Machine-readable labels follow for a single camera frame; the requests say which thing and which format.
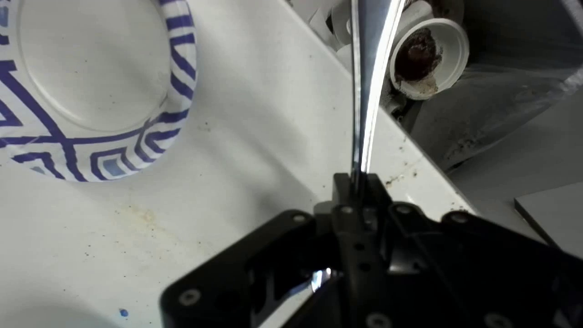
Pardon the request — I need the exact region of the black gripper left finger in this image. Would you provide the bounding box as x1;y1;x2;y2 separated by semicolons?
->
158;170;362;328

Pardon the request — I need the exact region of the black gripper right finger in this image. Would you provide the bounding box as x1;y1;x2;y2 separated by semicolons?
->
357;172;583;328

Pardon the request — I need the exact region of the silver spoon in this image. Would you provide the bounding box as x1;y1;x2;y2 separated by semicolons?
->
260;0;408;328

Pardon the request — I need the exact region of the grey trash bin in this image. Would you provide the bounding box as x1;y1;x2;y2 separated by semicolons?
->
284;0;583;172

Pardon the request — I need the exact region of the blue patterned paper plate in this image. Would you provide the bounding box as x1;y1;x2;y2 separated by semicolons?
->
0;0;200;183

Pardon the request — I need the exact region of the paper cup with coffee grounds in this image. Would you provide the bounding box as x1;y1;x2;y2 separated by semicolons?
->
388;15;473;101

